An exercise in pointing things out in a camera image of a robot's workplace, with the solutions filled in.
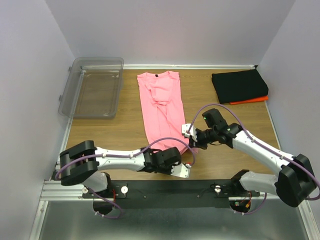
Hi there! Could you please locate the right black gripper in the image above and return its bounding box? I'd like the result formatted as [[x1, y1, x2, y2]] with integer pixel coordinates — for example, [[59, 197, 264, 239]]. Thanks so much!
[[188, 127, 217, 150]]

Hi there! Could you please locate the pink t shirt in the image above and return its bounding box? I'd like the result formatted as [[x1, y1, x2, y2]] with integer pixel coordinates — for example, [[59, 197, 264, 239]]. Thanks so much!
[[137, 71, 189, 154]]

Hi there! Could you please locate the clear plastic bin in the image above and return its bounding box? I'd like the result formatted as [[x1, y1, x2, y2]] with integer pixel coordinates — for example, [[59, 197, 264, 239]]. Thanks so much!
[[58, 57, 124, 119]]

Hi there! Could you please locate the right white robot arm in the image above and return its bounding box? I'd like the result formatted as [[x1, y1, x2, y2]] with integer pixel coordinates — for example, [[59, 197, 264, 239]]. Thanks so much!
[[181, 108, 320, 208]]

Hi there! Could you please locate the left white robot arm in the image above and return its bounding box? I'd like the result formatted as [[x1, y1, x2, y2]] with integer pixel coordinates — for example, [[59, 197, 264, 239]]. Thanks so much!
[[55, 140, 190, 198]]

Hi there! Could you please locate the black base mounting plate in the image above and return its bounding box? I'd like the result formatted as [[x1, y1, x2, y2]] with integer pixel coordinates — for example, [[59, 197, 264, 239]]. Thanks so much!
[[97, 179, 260, 209]]

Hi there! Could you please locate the black folded t shirt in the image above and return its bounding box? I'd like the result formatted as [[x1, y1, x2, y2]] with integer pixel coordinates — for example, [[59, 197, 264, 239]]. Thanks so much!
[[211, 69, 269, 104]]

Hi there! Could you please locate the orange folded t shirt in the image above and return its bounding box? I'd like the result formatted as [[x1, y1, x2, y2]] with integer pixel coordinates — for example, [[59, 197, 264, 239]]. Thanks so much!
[[229, 95, 269, 105]]

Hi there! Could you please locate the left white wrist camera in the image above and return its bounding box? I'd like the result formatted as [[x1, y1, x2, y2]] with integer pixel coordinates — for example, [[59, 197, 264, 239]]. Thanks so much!
[[170, 163, 192, 179]]

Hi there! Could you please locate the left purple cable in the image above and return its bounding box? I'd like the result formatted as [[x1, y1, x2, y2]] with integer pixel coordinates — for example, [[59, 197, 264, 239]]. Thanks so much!
[[54, 136, 197, 181]]

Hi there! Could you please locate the back aluminium table rail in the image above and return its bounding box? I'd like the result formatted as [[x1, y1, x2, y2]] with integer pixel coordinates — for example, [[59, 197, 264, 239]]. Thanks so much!
[[123, 64, 256, 70]]

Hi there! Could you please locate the aluminium frame rail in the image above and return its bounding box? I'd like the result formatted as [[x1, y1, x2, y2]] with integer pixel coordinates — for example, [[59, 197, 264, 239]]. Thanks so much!
[[30, 180, 320, 240]]

